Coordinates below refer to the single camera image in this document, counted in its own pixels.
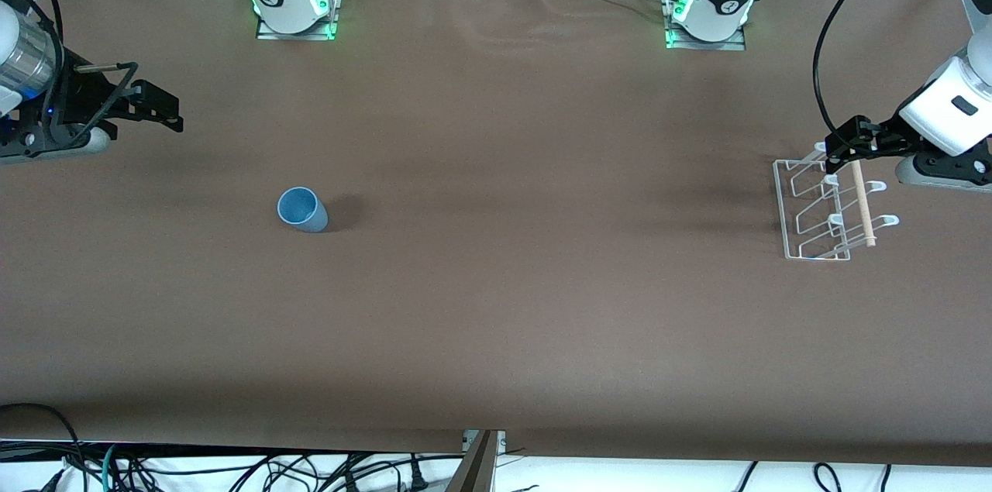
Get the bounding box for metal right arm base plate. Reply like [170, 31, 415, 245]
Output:
[256, 0, 342, 42]

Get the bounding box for brown table cover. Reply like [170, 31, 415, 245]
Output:
[0, 0, 992, 468]

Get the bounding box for white wire cup rack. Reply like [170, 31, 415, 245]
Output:
[773, 142, 901, 262]

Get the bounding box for brown support beam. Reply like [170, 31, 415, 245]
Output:
[446, 430, 501, 492]

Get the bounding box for wooden rack dowel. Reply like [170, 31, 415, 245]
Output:
[850, 161, 878, 248]

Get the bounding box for tangled black floor cables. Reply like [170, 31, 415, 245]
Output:
[116, 452, 466, 492]

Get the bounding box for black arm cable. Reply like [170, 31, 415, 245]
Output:
[37, 0, 142, 132]
[811, 0, 927, 138]

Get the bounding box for blue plastic cup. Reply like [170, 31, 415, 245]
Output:
[277, 187, 329, 234]

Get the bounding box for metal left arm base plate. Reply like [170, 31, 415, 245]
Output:
[663, 0, 748, 52]

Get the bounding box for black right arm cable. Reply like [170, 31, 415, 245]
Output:
[37, 0, 142, 132]

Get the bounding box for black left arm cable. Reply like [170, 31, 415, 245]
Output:
[811, 0, 927, 138]

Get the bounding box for thick black floor cable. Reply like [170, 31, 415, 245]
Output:
[0, 402, 90, 492]

